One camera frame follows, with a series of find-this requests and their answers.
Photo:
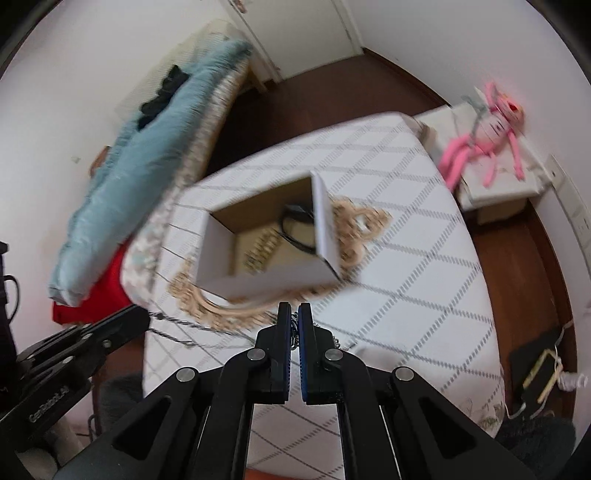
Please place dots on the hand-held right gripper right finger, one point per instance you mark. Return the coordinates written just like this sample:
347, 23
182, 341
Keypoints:
303, 323

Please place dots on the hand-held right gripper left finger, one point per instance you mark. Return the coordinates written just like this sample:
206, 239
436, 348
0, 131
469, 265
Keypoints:
287, 323

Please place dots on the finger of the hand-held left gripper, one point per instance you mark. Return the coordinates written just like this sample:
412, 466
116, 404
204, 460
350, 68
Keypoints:
60, 369
115, 323

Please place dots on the white cardboard box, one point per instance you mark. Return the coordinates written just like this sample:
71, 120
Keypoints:
323, 221

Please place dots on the red cloth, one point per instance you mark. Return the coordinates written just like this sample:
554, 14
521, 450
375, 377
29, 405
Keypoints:
106, 286

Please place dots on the beige lace doily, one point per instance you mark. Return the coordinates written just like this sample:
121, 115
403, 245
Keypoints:
198, 300

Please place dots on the white checked tablecloth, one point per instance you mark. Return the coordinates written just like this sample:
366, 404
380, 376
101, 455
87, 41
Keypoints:
406, 258

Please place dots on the light blue blanket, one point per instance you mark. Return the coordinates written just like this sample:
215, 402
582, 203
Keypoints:
138, 170

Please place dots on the floral bed mattress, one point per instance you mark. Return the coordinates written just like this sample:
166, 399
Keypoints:
217, 110

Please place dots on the black garment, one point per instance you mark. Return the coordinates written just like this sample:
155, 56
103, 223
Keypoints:
161, 94

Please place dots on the black bag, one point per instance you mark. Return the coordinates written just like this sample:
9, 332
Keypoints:
535, 364

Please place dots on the white nightstand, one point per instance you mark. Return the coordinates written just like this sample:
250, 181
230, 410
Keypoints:
503, 189

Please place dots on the dark grey fuzzy cushion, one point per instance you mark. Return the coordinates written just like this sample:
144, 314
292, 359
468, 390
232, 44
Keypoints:
540, 438

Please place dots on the pink plush toy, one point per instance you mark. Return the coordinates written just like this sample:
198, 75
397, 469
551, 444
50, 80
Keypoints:
489, 129

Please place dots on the white door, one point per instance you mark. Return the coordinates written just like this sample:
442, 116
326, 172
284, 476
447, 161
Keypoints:
295, 32

